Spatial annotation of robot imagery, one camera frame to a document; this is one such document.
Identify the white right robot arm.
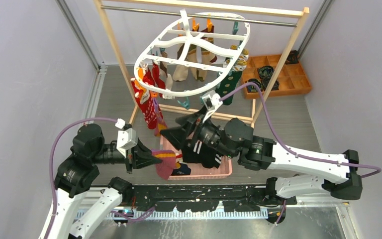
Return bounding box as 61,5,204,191
161,112,363,205

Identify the metal hanging rod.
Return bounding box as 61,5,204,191
100,5,296,27

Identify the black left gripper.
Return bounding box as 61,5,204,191
93,134,163,172

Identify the navy santa sock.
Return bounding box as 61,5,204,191
171,153,191,176

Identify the green sock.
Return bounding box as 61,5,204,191
215,48,249,97

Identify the red sock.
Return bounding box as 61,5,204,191
130,61,171,130

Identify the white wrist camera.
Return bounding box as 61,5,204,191
201,90,222,123
115,119,138,158

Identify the striped beige maroon sock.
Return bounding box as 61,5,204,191
173,19,217,82

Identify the rolled dark sock in tray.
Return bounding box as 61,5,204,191
257,65,274,79

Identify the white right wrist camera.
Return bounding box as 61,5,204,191
201,90,222,123

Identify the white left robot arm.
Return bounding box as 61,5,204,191
39,123,162,239

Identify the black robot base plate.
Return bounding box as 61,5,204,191
118,184,283,212

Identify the white oval clip hanger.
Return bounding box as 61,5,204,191
134,9,251,97

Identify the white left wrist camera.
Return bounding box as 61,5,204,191
115,119,138,158

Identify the orange wooden divided tray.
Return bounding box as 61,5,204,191
236,54,313,100

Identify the wooden clothes rack frame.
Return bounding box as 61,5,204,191
94,0,309,129

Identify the pink perforated plastic basket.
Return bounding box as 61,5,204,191
160,136,232,181

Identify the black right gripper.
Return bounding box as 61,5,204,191
159,105,235,158

